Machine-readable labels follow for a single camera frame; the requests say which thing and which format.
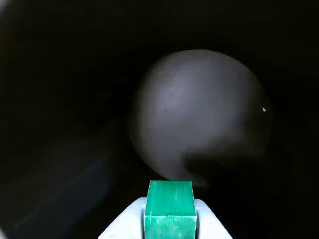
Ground green cube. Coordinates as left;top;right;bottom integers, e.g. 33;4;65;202
144;180;197;239

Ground black pot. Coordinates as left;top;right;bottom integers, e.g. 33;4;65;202
0;0;319;239

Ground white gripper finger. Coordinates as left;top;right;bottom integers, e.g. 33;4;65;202
97;196;148;239
194;198;234;239

